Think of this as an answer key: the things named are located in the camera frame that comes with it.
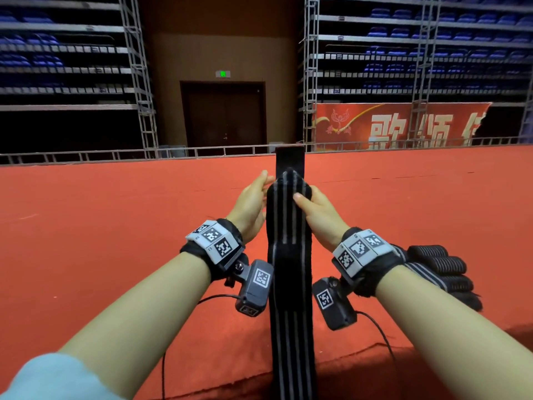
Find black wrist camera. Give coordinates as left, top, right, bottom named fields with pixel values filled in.
left=312, top=276, right=358, bottom=332
left=235, top=259, right=274, bottom=317

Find person's left hand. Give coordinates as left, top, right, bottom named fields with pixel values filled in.
left=227, top=169, right=276, bottom=244

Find person's left forearm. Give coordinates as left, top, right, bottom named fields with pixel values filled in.
left=58, top=252, right=213, bottom=400

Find black wristband with marker tags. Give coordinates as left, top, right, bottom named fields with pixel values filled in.
left=180, top=217, right=247, bottom=282
left=331, top=227, right=408, bottom=297

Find person's right hand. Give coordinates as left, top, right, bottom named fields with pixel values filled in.
left=293, top=184, right=351, bottom=252

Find black striped strap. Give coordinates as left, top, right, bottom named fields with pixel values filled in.
left=266, top=146, right=319, bottom=400

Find stack of striped wraps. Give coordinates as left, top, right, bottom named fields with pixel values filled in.
left=405, top=244, right=484, bottom=312

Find person's right forearm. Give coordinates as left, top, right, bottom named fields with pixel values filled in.
left=375, top=266, right=533, bottom=400

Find light blue sleeve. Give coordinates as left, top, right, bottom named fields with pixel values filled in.
left=0, top=354, right=126, bottom=400

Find metal railing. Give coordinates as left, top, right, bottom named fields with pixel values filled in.
left=0, top=136, right=533, bottom=166

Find red banner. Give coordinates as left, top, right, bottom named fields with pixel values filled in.
left=314, top=101, right=494, bottom=151

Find tiered bleacher seats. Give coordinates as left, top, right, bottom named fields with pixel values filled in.
left=0, top=0, right=138, bottom=113
left=316, top=0, right=533, bottom=105

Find dark brown door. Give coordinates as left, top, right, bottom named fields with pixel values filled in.
left=180, top=81, right=268, bottom=155

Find metal truss column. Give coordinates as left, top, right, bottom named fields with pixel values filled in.
left=518, top=79, right=533, bottom=145
left=301, top=0, right=321, bottom=151
left=119, top=0, right=159, bottom=155
left=412, top=0, right=443, bottom=147

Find thin black camera cable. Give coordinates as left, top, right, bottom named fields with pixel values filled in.
left=354, top=308, right=399, bottom=363
left=160, top=294, right=243, bottom=400

